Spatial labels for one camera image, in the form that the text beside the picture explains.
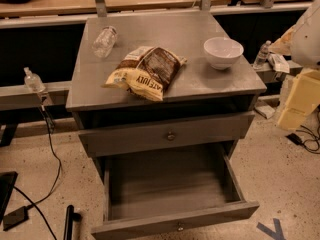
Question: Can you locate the black cable left floor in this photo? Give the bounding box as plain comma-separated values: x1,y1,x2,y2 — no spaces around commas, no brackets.
12,105,63,240

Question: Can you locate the white ceramic bowl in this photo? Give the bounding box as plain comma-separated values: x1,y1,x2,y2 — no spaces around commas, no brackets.
203,37,244,70

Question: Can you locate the black cables right floor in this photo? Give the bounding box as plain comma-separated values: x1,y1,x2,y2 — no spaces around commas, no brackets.
294,108,320,155

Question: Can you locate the small water bottle right rail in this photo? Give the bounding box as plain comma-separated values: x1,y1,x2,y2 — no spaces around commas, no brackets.
253,40,271,70

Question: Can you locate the grey block on floor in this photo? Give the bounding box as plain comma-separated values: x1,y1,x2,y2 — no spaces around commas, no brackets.
255,100,275,119

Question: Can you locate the black post on floor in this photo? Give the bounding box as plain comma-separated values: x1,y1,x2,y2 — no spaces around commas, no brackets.
63,205,82,240

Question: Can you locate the upper grey drawer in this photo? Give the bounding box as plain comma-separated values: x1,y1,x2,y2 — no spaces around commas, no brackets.
79,111,254,157

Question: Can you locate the black power adapter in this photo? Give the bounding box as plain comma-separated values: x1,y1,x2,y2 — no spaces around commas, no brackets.
3,206,28,231
286,133,303,146

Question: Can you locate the black power adapter left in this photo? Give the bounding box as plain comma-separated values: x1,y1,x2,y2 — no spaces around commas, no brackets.
3,206,28,231

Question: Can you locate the clear bottle on left rail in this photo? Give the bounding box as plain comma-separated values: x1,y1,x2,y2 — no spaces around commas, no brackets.
24,67,46,93

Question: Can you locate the black power adapter right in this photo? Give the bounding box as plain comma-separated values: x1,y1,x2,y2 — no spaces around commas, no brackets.
286,133,303,146

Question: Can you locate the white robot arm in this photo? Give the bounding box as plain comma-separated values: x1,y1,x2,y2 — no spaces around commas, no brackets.
269,0,320,131

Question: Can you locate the brown yellow chip bag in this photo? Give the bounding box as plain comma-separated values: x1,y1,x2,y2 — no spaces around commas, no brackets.
103,46,187,102

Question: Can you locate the white packet on right rail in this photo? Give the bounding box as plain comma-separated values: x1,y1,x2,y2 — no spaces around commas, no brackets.
268,53,290,73

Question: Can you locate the clear plastic bottle on cabinet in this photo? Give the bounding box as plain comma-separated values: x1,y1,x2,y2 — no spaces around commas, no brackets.
92,26,117,58

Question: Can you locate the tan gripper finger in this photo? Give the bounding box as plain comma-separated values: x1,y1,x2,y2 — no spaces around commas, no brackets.
286,69,320,115
277,108,307,131

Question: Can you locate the open middle drawer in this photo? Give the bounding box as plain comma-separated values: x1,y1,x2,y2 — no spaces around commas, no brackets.
92,143,259,240

